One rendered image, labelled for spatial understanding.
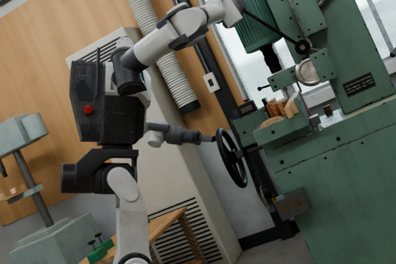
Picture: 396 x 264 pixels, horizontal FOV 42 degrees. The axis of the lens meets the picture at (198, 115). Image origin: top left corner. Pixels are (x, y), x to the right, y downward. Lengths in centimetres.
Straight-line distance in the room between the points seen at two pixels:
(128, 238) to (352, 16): 122
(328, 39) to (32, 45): 274
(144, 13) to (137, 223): 199
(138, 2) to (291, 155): 196
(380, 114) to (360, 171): 23
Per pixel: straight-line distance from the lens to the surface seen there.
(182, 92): 359
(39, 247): 390
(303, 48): 212
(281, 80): 226
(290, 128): 201
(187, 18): 170
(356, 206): 215
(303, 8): 210
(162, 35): 170
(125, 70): 181
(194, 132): 233
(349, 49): 218
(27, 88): 442
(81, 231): 402
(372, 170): 212
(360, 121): 209
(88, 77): 197
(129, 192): 196
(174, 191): 364
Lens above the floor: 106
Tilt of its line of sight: level
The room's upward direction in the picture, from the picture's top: 25 degrees counter-clockwise
